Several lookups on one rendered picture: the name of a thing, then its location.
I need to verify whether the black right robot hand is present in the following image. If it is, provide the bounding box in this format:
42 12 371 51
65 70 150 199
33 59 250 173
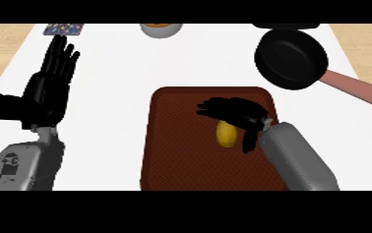
195 96 272 154

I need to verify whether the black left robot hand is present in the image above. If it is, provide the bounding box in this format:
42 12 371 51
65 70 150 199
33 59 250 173
0 34 82 131

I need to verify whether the yellow lemon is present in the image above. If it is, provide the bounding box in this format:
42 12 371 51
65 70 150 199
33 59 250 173
216 120 240 148

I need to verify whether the grey pot with orange contents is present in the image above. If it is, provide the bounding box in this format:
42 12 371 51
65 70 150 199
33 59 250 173
139 23 185 39

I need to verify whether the colourful patterned flat card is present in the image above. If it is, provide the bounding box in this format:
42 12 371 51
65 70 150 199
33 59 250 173
43 23 86 36

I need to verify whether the black object at edge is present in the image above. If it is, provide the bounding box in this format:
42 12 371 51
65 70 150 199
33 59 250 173
251 23 324 30

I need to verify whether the black pan with pink handle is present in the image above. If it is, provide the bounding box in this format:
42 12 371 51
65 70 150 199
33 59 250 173
253 29 372 105

